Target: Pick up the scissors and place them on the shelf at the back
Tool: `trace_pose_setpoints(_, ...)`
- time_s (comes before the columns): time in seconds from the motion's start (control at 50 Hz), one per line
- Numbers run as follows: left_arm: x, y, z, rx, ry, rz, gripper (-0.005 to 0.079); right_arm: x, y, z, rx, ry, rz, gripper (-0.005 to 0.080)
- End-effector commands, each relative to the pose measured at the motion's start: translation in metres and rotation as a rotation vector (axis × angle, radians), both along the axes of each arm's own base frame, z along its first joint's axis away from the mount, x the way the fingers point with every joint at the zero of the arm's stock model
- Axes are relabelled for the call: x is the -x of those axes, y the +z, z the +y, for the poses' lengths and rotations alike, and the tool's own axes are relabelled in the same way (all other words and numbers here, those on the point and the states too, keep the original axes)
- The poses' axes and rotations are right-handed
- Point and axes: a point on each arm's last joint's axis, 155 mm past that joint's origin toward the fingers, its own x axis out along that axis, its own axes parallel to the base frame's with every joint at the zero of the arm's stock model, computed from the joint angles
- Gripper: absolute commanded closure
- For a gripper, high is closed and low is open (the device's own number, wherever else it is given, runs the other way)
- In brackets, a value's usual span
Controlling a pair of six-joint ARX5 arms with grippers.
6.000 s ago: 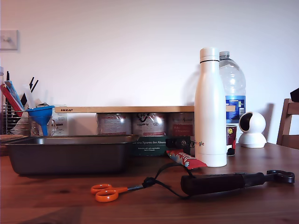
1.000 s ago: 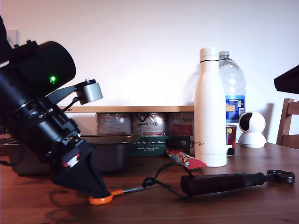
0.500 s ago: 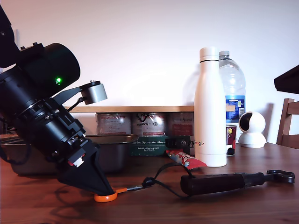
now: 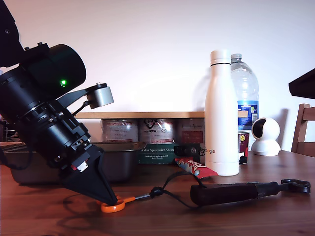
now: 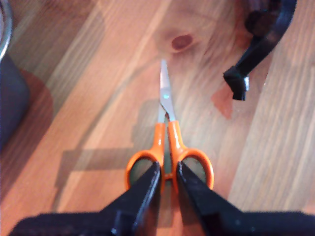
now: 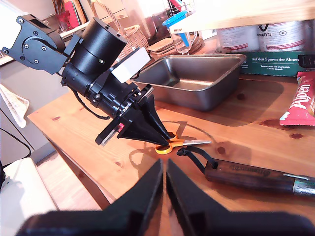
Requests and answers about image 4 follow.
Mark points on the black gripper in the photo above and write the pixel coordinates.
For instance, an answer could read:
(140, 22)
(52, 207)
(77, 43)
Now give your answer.
(59, 137)

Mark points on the wooden shelf board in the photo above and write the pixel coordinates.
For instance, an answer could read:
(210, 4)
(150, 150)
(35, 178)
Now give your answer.
(147, 115)

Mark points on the dark grey baking pan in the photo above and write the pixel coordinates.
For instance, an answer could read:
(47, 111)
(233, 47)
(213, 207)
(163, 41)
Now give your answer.
(123, 162)

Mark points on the tin can with red label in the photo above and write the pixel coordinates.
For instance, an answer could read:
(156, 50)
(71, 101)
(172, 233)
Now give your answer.
(120, 130)

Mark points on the dark green book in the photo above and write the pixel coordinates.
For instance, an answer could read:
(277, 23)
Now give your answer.
(157, 155)

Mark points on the tin can with black logo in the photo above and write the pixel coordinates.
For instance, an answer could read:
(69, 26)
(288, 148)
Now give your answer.
(157, 131)

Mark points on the small black box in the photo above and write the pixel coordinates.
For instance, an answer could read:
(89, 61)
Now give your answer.
(184, 150)

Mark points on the red snack wrapper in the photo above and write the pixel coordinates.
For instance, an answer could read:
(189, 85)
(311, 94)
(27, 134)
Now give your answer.
(194, 168)

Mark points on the tin can with red square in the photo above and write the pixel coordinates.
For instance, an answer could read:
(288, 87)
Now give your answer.
(192, 132)

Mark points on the white insulated bottle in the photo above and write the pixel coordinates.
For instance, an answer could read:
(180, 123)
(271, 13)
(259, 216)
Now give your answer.
(221, 110)

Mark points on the clear plastic water bottle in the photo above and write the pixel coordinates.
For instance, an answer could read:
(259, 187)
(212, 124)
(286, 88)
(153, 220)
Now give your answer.
(247, 86)

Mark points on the wooden chair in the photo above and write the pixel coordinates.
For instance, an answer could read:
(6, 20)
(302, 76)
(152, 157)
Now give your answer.
(301, 127)

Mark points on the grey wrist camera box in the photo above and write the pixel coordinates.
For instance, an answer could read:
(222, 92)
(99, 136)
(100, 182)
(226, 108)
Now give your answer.
(101, 97)

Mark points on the white round security camera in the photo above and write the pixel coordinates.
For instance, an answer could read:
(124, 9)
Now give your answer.
(268, 137)

